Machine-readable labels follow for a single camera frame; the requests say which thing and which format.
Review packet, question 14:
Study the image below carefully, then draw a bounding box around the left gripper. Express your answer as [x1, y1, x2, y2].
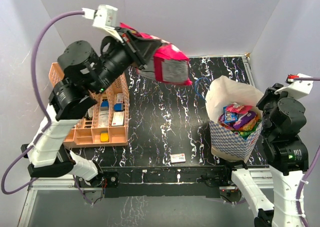
[92, 26, 163, 94]

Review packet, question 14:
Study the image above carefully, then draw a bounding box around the purple candy bag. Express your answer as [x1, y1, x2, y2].
[233, 110, 258, 130]

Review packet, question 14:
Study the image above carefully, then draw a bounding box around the pink popcorn snack bag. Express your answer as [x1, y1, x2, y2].
[136, 39, 193, 86]

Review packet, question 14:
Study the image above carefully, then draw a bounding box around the checkered paper bag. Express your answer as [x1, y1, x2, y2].
[194, 76, 263, 162]

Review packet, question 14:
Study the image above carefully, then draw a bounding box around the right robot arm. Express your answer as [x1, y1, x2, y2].
[222, 81, 313, 227]

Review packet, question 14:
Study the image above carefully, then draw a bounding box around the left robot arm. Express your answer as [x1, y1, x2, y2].
[25, 27, 162, 187]

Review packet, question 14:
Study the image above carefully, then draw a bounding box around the colourful skittles bag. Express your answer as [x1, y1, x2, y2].
[235, 119, 261, 140]

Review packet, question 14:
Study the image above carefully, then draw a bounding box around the red candy packet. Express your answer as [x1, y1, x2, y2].
[223, 102, 253, 115]

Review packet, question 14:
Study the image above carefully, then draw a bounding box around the blue m&m packet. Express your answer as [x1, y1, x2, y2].
[219, 111, 239, 125]

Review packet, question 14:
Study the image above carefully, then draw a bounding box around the blue item in organizer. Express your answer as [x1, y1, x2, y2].
[113, 103, 125, 112]

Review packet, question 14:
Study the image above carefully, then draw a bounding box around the white red box in organizer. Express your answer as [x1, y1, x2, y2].
[111, 111, 125, 127]

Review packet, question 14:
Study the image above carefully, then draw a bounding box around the orange plastic file organizer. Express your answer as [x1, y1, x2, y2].
[63, 74, 130, 149]

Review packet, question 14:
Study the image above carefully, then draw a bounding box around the yellow item in organizer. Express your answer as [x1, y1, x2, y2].
[100, 132, 110, 143]

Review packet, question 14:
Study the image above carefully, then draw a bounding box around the small white red box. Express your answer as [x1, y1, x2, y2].
[170, 153, 186, 164]

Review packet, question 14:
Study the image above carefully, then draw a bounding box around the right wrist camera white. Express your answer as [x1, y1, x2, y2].
[274, 73, 314, 100]

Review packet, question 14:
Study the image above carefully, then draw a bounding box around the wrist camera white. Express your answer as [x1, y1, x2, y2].
[274, 73, 314, 100]
[82, 4, 120, 40]

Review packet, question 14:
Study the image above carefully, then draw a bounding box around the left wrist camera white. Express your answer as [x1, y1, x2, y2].
[82, 4, 120, 40]

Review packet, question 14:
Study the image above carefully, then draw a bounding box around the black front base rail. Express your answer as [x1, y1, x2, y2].
[75, 165, 230, 198]

